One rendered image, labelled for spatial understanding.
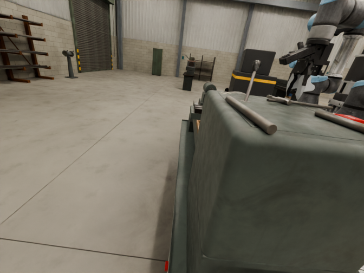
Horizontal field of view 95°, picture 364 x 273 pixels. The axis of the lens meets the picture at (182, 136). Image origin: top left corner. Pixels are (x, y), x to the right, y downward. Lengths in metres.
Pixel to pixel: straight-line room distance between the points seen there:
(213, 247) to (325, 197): 0.31
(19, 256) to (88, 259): 0.46
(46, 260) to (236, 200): 1.49
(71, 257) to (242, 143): 1.51
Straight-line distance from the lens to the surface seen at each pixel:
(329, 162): 0.45
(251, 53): 6.27
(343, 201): 0.55
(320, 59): 0.87
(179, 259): 0.95
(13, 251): 1.86
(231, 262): 0.63
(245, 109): 0.47
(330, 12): 0.85
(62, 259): 1.68
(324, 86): 1.73
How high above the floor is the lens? 1.37
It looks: 24 degrees down
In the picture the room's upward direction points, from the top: 8 degrees clockwise
